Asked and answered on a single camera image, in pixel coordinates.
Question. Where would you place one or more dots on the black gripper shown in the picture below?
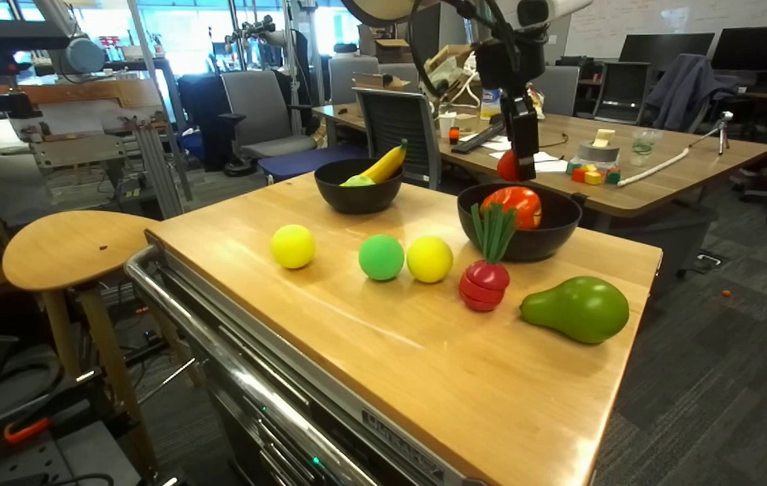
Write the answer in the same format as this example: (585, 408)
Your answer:
(508, 65)

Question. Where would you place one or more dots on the small red tomato toy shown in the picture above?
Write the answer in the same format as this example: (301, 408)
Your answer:
(508, 167)

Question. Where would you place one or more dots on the red orange bell pepper toy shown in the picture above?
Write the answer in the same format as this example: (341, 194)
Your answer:
(523, 202)

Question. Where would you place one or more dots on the yellow banana toy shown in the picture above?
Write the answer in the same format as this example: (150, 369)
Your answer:
(383, 169)

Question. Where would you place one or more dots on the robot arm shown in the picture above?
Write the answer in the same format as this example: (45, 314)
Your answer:
(489, 16)

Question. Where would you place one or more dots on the white paper sheet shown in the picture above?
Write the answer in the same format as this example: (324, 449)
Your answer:
(547, 164)

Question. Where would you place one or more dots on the coloured toy blocks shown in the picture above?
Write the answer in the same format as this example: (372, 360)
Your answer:
(595, 176)

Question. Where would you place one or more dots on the far black bowl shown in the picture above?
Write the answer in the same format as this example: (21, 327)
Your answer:
(559, 219)

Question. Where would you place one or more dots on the black bowl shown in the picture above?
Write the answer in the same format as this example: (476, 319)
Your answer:
(333, 187)
(559, 219)

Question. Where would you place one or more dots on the left wooden desk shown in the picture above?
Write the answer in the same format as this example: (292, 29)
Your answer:
(676, 167)

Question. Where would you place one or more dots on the clear plastic container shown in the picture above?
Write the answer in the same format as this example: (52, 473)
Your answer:
(644, 141)

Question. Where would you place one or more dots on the grey office chair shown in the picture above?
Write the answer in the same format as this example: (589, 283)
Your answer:
(392, 118)

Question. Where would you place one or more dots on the red radish toy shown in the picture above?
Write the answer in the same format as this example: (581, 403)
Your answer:
(485, 283)

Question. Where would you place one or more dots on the yellow ball behind green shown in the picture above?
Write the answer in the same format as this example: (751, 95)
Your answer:
(431, 260)

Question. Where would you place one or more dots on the near black bowl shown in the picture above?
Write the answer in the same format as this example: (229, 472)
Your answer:
(333, 187)

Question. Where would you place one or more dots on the green pear toy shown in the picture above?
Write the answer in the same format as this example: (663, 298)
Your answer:
(581, 308)

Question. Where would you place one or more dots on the green foam ball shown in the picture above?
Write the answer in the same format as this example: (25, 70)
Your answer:
(383, 257)

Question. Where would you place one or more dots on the round wooden stool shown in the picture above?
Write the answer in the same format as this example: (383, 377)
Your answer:
(73, 253)

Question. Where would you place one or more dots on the yellow ball near handle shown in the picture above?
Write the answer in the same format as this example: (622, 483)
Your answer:
(292, 248)

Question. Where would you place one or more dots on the steel cart handle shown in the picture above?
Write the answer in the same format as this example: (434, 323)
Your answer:
(288, 445)

